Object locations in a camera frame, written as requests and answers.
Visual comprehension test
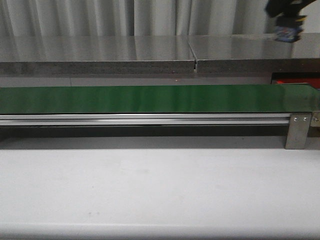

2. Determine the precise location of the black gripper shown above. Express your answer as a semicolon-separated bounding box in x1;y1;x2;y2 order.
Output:
265;0;315;18

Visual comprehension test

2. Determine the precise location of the grey counter right slab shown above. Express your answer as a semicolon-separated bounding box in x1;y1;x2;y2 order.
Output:
188;33;320;74

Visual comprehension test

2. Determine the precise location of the grey counter slab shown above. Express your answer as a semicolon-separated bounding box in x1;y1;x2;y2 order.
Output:
188;33;320;74
0;36;196;77

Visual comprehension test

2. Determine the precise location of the red plastic tray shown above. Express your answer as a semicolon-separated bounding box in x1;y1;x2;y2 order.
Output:
274;78;320;90

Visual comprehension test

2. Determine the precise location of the green conveyor belt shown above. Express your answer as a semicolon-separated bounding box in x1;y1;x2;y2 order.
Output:
0;84;320;115

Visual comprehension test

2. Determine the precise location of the grey curtain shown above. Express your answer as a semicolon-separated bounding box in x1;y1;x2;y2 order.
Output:
0;0;275;37

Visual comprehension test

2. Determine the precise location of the grey counter left slab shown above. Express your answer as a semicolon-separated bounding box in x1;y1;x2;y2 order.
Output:
0;36;196;77

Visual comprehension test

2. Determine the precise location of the steel conveyor support bracket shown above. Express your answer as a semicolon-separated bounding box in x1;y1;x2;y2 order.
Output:
285;113;312;150

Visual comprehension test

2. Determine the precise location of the steel end bracket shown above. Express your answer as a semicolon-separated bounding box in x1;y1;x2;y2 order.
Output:
309;111;320;138

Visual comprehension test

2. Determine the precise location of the aluminium conveyor side rail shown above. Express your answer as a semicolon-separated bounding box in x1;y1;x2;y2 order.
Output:
0;113;291;127

